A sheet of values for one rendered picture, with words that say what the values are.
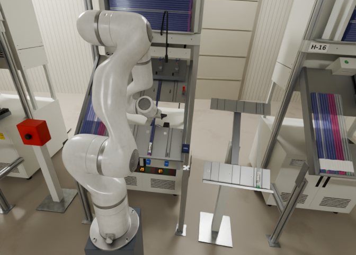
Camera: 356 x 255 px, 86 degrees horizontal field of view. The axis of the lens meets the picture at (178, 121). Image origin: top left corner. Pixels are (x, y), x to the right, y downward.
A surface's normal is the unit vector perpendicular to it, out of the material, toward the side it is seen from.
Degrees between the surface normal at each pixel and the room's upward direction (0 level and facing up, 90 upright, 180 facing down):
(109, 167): 80
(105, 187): 31
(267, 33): 90
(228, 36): 90
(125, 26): 68
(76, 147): 42
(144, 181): 90
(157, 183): 90
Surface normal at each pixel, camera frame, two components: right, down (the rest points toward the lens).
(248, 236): 0.05, -0.88
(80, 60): 0.02, 0.47
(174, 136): -0.03, -0.33
